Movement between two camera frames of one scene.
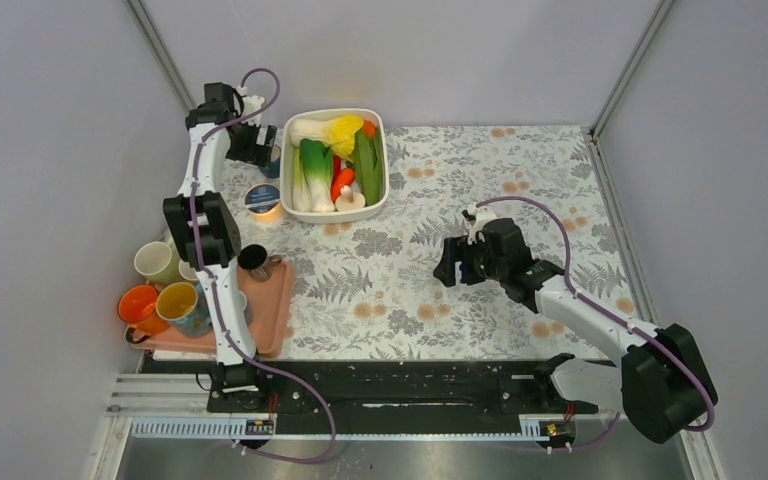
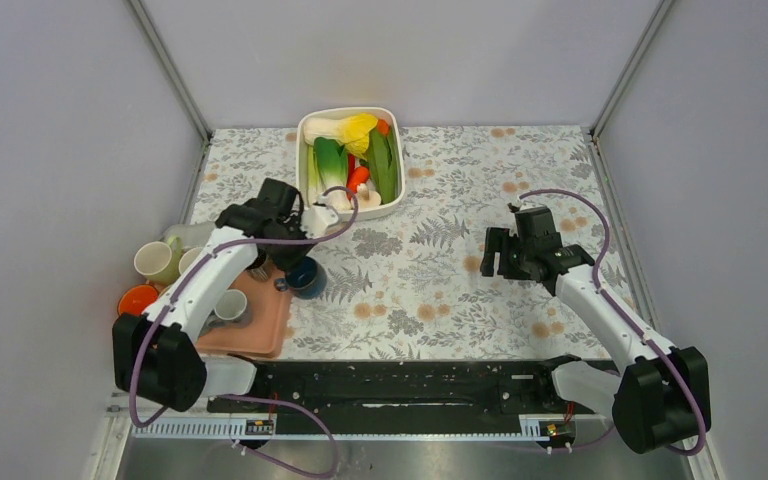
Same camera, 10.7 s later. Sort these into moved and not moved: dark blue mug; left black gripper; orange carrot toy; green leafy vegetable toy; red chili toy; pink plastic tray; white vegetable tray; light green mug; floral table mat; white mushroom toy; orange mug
Moved: left black gripper; orange carrot toy; white vegetable tray; white mushroom toy; green leafy vegetable toy; red chili toy; dark blue mug
Not moved: orange mug; pink plastic tray; light green mug; floral table mat
